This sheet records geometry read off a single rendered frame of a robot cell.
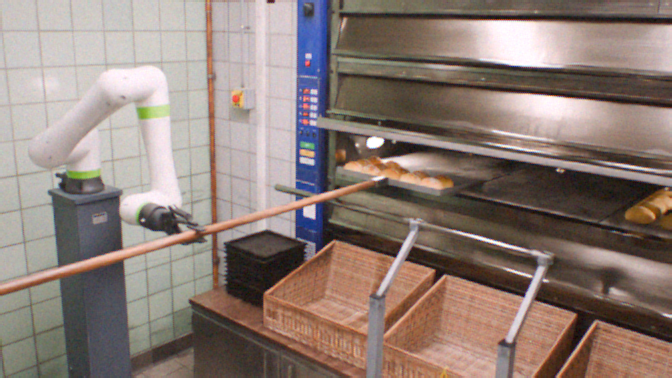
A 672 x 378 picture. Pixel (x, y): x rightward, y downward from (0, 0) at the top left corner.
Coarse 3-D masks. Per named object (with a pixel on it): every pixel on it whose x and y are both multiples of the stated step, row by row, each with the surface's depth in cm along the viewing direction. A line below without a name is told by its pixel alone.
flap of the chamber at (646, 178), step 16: (336, 128) 276; (352, 128) 271; (432, 144) 246; (448, 144) 241; (528, 160) 221; (544, 160) 218; (560, 160) 214; (624, 176) 201; (640, 176) 198; (656, 176) 195
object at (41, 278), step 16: (336, 192) 252; (352, 192) 260; (272, 208) 228; (288, 208) 232; (224, 224) 211; (240, 224) 216; (160, 240) 194; (176, 240) 197; (112, 256) 182; (128, 256) 185; (48, 272) 169; (64, 272) 171; (80, 272) 175; (0, 288) 159; (16, 288) 162
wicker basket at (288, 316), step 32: (320, 256) 297; (352, 256) 297; (384, 256) 286; (288, 288) 283; (320, 288) 302; (352, 288) 296; (416, 288) 261; (288, 320) 266; (320, 320) 254; (352, 320) 282; (384, 320) 246; (416, 320) 268; (352, 352) 246
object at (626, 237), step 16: (336, 176) 301; (352, 176) 295; (400, 192) 278; (416, 192) 273; (480, 208) 254; (496, 208) 249; (512, 208) 245; (544, 224) 237; (560, 224) 233; (576, 224) 229; (592, 224) 228; (608, 240) 223; (624, 240) 219; (640, 240) 216; (656, 240) 213
